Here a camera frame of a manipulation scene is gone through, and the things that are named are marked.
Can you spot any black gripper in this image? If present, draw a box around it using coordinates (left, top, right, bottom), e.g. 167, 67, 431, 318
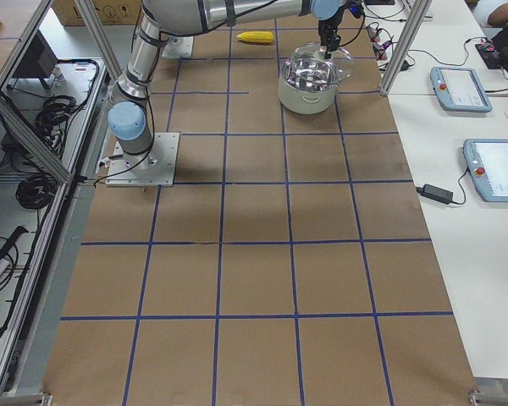
317, 1, 364, 59

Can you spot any glass pot lid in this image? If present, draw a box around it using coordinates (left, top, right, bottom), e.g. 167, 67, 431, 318
286, 42, 355, 85

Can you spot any yellow corn cob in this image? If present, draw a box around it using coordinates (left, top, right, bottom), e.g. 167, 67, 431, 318
236, 30, 274, 45

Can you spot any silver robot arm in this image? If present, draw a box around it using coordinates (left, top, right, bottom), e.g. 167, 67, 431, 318
108, 1, 361, 183

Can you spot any pale green steel pot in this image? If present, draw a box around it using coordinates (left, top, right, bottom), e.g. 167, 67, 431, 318
278, 58, 343, 115

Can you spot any upper blue teach pendant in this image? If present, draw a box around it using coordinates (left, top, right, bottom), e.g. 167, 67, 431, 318
430, 67, 492, 113

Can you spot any blue teach pendant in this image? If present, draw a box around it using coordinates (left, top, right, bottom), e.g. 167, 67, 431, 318
463, 139, 508, 203
430, 67, 492, 113

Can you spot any black power adapter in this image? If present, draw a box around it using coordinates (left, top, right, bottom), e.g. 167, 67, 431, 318
417, 184, 453, 205

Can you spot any lower blue teach pendant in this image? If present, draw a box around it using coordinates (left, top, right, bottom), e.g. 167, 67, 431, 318
463, 139, 508, 203

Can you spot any cardboard box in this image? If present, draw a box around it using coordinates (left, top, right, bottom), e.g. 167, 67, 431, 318
52, 0, 141, 26

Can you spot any aluminium frame post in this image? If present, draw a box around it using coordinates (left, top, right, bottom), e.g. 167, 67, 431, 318
379, 0, 431, 96

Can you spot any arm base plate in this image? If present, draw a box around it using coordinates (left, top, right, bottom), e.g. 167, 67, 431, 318
161, 36, 194, 59
104, 133, 180, 187

